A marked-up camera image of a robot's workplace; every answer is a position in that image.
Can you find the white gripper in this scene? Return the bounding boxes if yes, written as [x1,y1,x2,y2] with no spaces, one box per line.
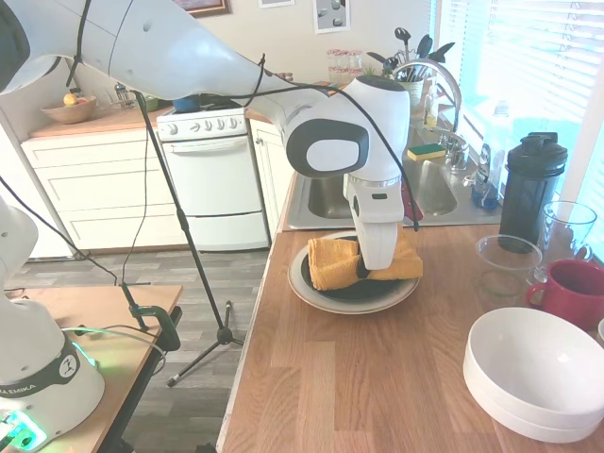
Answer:
[343,180,408,281]

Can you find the orange towel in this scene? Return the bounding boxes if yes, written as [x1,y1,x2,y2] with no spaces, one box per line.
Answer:
[306,226,425,293]

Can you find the dark blue plate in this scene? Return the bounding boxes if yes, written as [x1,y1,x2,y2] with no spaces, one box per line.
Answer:
[299,254,408,304]

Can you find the large beige plate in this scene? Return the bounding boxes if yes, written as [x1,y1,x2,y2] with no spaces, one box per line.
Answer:
[287,230,422,315]

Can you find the stainless steel double sink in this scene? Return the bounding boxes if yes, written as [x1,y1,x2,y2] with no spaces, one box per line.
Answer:
[282,122,504,231]

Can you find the yellow green sponge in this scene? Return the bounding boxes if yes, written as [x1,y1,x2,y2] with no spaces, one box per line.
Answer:
[407,143,447,163]

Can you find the clear glass bowl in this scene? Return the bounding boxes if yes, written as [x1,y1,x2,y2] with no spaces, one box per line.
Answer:
[475,234,545,299]

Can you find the black tripod stand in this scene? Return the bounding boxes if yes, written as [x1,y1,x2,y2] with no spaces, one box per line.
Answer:
[134,89,247,390]

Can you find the clear Dawn soap bottle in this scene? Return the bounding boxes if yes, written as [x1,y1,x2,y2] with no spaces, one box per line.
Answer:
[470,99,512,212]

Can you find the white stove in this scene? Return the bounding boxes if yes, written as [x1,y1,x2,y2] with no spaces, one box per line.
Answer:
[156,104,272,253]

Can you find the small yellow soap bottle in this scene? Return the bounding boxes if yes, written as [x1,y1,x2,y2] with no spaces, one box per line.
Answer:
[423,78,441,130]

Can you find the black shaker bottle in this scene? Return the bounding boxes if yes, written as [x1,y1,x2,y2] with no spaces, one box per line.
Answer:
[498,131,569,255]

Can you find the white bowl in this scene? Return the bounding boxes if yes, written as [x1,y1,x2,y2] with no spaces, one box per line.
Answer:
[461,307,604,428]
[464,377,604,445]

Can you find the green utensil holder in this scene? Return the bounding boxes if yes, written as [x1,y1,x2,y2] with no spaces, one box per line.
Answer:
[400,77,426,115]

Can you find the chrome gooseneck faucet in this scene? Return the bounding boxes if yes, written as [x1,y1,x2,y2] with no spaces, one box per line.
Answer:
[393,59,466,161]

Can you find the dark C clamp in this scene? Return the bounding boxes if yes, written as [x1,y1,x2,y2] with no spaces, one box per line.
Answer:
[117,280,183,353]

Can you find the tall clear drinking glass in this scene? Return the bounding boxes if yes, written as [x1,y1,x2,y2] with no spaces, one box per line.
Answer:
[540,201,598,280]

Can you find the red mug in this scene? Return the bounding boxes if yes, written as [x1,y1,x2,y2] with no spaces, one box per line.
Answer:
[525,259,604,332]

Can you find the black turner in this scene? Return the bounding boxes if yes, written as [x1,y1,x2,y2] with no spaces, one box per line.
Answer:
[429,42,458,64]

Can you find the black spatula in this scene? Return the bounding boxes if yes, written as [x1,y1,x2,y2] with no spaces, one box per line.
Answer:
[416,33,434,65]

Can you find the black slotted spoon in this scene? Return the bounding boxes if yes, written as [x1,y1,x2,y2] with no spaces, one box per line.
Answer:
[394,26,413,65]

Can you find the blue pot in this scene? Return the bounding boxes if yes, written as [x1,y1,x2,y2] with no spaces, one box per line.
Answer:
[172,93,204,115]

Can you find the white poster with spheres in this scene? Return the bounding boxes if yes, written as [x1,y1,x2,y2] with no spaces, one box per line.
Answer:
[313,0,352,36]

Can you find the white window blinds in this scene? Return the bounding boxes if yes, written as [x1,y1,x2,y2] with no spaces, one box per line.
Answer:
[436,0,604,227]

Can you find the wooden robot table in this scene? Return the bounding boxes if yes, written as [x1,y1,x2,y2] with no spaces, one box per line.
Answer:
[0,284,185,453]

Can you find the glass french press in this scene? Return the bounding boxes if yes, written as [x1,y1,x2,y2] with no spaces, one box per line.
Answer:
[114,82,135,111]

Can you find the white kitchen cabinets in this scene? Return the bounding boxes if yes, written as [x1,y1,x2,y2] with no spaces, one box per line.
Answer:
[21,120,294,261]

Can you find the brown framed picture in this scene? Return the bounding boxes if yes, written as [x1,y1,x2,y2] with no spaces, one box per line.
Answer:
[174,0,234,20]

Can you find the wooden fruit bowl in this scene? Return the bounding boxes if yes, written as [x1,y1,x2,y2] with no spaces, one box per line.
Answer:
[40,95,98,126]

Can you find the black cable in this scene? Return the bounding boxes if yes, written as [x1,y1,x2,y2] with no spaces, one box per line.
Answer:
[0,0,425,289]

